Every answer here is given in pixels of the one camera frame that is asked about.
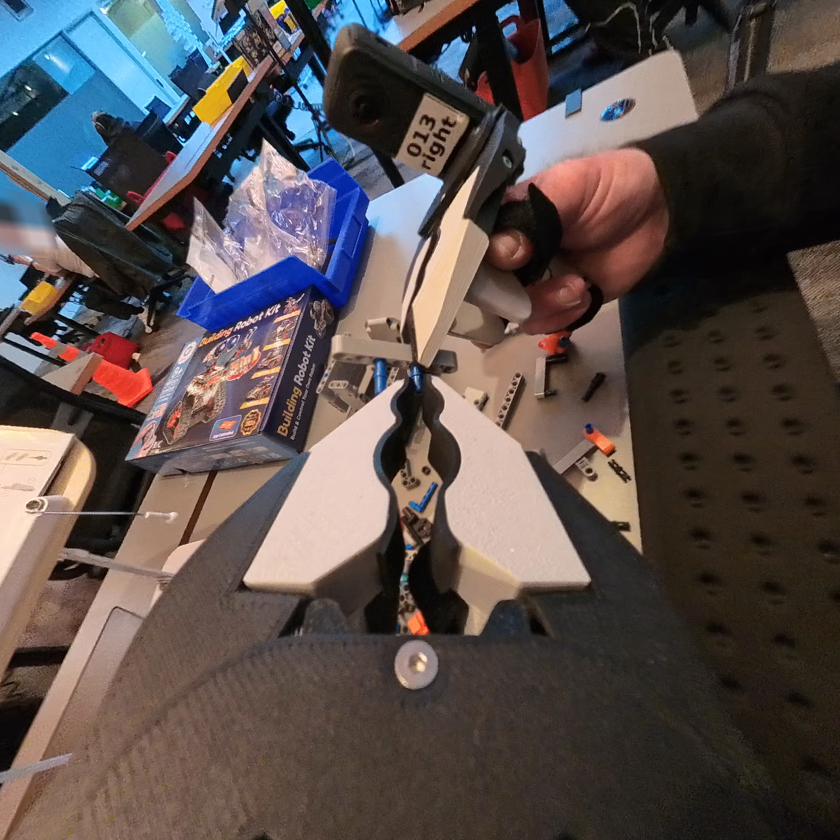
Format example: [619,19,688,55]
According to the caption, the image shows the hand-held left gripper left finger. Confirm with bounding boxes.
[243,381,404,634]

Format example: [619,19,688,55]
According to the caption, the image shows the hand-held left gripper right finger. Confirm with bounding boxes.
[423,379,592,634]

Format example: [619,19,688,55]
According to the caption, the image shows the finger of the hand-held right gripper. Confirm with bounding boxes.
[402,236,435,343]
[410,171,491,366]

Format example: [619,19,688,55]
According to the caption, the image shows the grey black robot model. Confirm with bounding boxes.
[318,315,460,411]

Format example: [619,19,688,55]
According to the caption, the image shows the grey beam with blue pins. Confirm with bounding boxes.
[493,372,525,427]

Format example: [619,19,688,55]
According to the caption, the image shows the person's right forearm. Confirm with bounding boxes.
[633,62,840,263]

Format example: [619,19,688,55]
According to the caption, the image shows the person's right hand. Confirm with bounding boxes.
[487,148,670,336]

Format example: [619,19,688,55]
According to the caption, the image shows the wooden desk black legs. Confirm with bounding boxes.
[394,0,526,119]
[125,39,329,231]

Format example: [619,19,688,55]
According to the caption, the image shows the short light grey beam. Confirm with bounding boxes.
[553,438,599,483]

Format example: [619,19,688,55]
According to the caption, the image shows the blue plastic bin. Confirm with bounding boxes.
[178,157,370,332]

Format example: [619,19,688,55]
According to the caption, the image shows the yellow bin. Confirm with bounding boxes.
[192,58,253,122]

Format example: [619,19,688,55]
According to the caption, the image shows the orange bin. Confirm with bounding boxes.
[476,16,549,122]

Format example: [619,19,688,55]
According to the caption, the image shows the robot kit box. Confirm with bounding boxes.
[125,289,339,475]

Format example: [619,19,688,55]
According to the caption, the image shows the clear plastic bag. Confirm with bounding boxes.
[187,141,339,290]

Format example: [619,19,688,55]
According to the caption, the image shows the black perforated panel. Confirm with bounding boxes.
[620,259,840,840]

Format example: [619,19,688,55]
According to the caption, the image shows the orange traffic cone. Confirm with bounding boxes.
[92,357,153,408]
[29,331,85,363]

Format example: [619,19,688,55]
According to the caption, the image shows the red canister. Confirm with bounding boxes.
[92,331,142,367]

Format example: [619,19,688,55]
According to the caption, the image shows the wooden board document stand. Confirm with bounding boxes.
[0,425,214,840]

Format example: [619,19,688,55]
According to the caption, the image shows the white instruction sheet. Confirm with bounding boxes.
[0,430,76,500]

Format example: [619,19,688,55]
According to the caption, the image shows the black office chair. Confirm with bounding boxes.
[52,190,191,329]

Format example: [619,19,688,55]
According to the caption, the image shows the grey frame with black pins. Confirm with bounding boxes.
[533,354,568,400]

